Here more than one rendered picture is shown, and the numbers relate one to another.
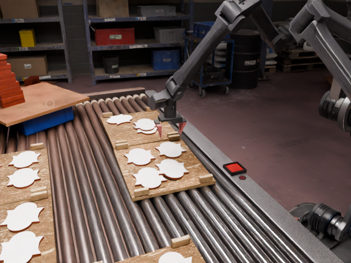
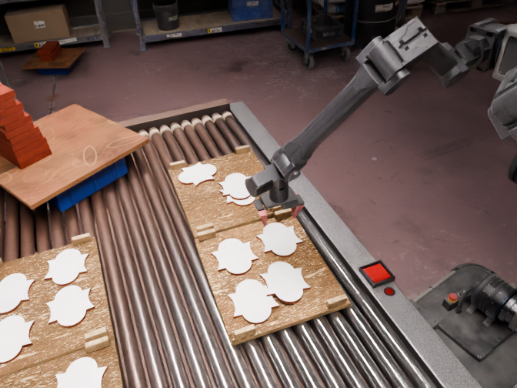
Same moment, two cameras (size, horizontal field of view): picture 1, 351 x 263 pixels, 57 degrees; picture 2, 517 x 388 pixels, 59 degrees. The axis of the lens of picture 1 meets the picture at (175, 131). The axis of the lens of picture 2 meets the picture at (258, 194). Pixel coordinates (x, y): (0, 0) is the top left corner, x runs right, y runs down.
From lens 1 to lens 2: 43 cm
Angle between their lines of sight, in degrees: 14
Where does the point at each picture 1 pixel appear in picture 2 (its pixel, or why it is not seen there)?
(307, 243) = not seen: outside the picture
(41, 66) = (60, 23)
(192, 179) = (316, 302)
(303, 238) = not seen: outside the picture
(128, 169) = (220, 282)
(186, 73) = (307, 148)
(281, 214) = (449, 365)
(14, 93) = (34, 144)
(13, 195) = (61, 342)
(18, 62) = (25, 18)
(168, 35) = not seen: outside the picture
